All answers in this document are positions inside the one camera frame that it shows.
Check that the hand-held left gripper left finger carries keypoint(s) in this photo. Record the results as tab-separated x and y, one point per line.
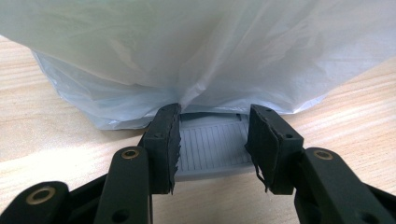
162	149

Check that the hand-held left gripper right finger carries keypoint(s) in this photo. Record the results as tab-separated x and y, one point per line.
274	149

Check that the white plastic trash bag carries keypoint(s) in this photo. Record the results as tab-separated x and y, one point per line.
186	46

